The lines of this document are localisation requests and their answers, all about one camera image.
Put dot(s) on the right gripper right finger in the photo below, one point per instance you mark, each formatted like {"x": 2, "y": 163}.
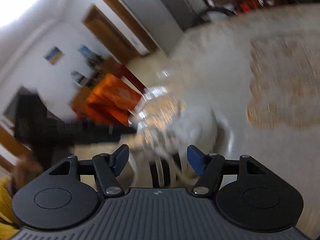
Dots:
{"x": 210, "y": 169}

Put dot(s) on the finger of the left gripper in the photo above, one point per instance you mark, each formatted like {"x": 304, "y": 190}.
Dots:
{"x": 92, "y": 133}

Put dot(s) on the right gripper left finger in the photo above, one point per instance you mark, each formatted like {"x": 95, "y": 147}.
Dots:
{"x": 106, "y": 168}

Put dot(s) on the white black-striped sneaker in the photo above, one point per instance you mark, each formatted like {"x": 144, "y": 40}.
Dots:
{"x": 158, "y": 152}

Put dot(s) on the yellow sleeve forearm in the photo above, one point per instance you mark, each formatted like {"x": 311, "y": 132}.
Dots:
{"x": 9, "y": 223}

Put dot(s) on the person's left hand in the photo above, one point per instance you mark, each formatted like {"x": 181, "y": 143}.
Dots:
{"x": 27, "y": 169}

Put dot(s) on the orange bag on chair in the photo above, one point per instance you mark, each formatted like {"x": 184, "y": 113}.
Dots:
{"x": 111, "y": 101}

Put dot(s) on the white microwave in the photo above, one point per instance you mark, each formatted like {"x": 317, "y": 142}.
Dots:
{"x": 78, "y": 78}

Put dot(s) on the wooden sideboard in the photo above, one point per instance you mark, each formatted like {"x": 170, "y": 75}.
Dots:
{"x": 108, "y": 66}

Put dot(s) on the red wooden chair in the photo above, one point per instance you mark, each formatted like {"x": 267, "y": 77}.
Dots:
{"x": 123, "y": 71}

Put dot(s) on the blue water dispenser bottle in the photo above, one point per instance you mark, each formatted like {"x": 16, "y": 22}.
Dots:
{"x": 85, "y": 52}

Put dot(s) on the framed landscape picture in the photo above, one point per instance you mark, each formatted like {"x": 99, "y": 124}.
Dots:
{"x": 54, "y": 55}

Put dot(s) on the silver refrigerator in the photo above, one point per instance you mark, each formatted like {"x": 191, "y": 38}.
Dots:
{"x": 164, "y": 20}

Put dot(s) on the black bicycle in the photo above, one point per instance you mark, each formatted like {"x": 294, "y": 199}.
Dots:
{"x": 213, "y": 14}

